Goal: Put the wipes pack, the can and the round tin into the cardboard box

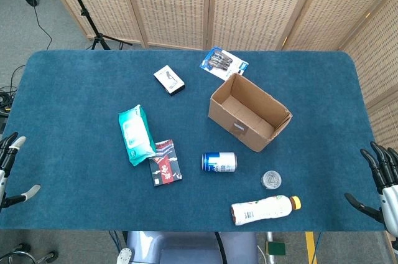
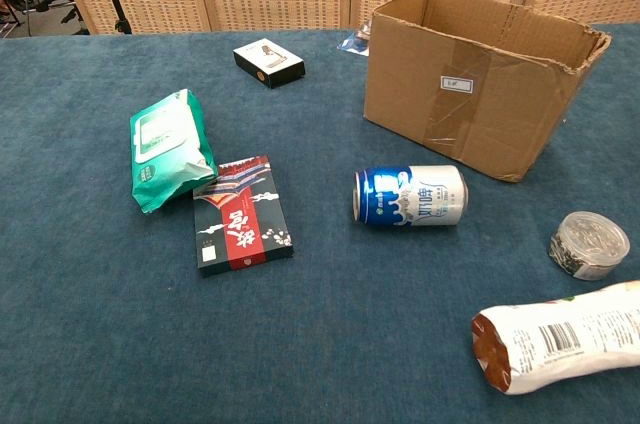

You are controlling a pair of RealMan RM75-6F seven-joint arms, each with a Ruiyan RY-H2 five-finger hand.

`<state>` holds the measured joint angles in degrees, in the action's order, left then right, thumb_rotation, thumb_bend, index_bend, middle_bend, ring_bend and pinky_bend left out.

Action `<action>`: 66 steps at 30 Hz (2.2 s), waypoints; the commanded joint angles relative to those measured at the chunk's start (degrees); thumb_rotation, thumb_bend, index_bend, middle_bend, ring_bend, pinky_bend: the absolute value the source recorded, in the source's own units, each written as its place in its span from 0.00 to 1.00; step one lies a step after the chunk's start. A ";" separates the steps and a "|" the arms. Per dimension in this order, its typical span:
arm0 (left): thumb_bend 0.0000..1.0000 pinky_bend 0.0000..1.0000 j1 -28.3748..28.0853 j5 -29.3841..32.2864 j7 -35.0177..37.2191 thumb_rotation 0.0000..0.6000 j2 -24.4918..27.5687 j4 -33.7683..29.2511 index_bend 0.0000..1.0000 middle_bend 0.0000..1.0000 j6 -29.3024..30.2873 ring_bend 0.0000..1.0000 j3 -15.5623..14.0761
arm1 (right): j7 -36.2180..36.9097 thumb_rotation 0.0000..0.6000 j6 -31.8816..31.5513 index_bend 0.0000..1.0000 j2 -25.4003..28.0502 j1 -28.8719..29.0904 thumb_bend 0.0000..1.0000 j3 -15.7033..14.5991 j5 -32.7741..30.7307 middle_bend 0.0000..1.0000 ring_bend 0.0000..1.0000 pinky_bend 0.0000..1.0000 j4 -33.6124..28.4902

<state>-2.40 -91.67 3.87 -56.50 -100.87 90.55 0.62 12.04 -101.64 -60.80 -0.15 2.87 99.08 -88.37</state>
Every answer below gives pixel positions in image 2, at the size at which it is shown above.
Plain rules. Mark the blue white drink can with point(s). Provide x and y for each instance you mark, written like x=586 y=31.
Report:
x=420 y=196

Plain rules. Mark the teal white items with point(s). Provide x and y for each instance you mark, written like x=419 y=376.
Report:
x=165 y=159

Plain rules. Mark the round clear lidded tin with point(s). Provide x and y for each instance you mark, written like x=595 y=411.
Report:
x=590 y=244

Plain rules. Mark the dark red-patterned book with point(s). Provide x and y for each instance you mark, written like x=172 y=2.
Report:
x=245 y=224

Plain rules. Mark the small black white box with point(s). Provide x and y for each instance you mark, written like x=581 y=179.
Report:
x=270 y=64

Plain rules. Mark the brown cardboard box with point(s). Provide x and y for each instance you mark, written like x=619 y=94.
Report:
x=475 y=139

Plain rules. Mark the blue blister card pack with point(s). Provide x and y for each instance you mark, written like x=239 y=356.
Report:
x=356 y=41

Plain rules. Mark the blue felt table cover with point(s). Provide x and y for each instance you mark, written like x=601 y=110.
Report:
x=150 y=334

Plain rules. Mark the white labelled drink bottle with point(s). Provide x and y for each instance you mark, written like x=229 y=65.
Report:
x=560 y=344

